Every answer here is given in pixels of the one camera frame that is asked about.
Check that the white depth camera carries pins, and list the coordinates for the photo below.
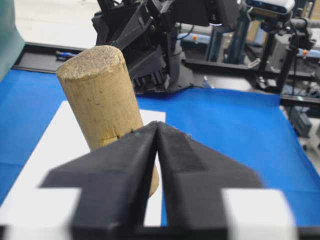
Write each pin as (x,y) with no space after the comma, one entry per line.
(282,7)

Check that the green backdrop curtain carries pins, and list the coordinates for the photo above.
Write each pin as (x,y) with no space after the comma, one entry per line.
(11,42)

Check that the black camera tripod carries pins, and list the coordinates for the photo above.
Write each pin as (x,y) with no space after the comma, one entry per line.
(300,30)

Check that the wooden mallet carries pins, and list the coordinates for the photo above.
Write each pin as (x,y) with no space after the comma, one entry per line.
(99,90)

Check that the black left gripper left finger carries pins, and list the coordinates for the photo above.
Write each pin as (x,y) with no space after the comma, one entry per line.
(115,180)

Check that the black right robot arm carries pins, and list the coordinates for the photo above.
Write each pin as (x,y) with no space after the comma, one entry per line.
(147,33)

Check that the blue handled screwdriver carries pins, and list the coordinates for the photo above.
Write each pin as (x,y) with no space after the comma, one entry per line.
(64,56)

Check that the white foam board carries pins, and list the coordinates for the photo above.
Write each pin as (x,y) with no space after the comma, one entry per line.
(61,142)

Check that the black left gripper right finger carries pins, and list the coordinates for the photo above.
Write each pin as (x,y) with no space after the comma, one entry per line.
(193,176)

